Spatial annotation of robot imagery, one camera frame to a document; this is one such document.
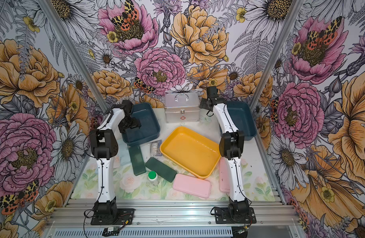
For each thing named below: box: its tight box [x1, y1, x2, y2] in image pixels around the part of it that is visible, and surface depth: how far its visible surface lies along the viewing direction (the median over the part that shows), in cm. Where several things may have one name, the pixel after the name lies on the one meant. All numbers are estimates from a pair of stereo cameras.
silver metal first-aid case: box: [164, 91, 201, 123], surface depth 111 cm
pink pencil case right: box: [218, 157, 231, 194], surface depth 85 cm
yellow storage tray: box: [159, 126, 222, 179], surface depth 102 cm
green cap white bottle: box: [147, 170, 159, 182], surface depth 80 cm
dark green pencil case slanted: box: [145, 156, 178, 183], surface depth 92 cm
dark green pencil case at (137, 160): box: [128, 145, 147, 177], surface depth 94 cm
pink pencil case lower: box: [172, 173, 212, 199], surface depth 85 cm
